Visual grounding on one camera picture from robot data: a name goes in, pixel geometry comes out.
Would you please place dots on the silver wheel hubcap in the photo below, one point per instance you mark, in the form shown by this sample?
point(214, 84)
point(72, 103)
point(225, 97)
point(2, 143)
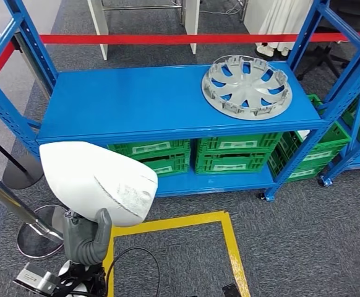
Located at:
point(246, 88)

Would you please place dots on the white table frame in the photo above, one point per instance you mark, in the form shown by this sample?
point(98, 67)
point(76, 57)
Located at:
point(100, 32)

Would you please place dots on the chrome stanchion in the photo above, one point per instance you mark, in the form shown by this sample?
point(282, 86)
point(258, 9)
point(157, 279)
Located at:
point(37, 246)

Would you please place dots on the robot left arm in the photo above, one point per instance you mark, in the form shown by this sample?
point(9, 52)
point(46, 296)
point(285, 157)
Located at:
point(86, 256)

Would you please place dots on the black office chair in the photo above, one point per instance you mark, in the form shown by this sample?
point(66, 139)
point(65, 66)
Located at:
point(322, 57)

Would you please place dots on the white car mirror housing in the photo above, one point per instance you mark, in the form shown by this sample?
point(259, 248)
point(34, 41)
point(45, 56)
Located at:
point(90, 180)

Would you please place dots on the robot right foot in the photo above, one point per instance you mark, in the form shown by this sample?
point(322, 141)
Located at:
point(230, 291)

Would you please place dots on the red barrier belt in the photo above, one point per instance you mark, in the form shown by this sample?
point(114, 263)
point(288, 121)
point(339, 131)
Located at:
point(0, 61)
point(167, 39)

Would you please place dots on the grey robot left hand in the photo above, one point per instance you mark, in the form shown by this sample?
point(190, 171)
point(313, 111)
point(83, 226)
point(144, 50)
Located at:
point(74, 233)

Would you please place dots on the person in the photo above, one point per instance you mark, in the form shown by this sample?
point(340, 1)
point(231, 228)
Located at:
point(282, 20)

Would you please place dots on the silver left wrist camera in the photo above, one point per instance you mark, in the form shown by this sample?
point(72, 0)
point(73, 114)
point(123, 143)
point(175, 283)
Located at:
point(34, 278)

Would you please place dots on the grey stanchion post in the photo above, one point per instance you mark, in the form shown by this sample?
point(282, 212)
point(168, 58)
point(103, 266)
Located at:
point(28, 61)

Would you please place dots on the rack castor wheel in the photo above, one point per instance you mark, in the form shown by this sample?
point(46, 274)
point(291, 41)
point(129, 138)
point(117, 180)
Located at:
point(264, 196)
point(325, 181)

